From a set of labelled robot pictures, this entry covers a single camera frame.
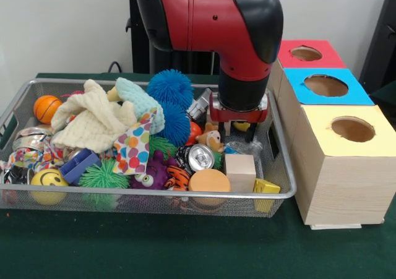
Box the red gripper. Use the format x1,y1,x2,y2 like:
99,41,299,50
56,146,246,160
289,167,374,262
209,92,269,144

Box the clear plastic packet blue label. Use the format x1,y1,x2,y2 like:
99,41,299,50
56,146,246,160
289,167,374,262
224,138,264,157

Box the brown plush toy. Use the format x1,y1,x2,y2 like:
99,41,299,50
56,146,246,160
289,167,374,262
196,123,226,153

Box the blue fuzzy toy with eyes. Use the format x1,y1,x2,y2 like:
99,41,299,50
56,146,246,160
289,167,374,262
147,69,194,110

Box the clear mesh bin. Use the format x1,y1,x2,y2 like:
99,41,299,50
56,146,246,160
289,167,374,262
0,78,298,218

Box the wooden box with three holes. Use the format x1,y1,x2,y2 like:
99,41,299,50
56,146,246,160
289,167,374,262
267,40,396,230

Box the mint green knitted cloth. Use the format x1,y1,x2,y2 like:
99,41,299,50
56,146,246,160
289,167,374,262
116,77,166,135

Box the purple spiky ball with eyes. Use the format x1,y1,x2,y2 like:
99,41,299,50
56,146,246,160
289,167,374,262
128,155,169,190

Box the polka dot cloth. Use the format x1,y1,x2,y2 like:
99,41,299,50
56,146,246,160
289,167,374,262
113,109,157,176

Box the green spiky ball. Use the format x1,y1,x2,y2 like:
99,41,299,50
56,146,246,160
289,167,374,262
77,160,129,207

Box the cream knitted cloth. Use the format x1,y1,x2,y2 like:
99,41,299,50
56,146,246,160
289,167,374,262
51,79,138,154

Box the black chair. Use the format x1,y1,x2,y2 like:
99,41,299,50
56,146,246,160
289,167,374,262
359,0,396,95

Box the small orange basketball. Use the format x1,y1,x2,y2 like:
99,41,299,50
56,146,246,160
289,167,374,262
33,95,63,124

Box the yellow smiley ball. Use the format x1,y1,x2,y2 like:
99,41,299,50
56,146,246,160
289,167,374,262
30,169,69,205

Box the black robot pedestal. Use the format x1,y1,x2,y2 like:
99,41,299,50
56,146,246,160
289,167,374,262
119,0,249,75

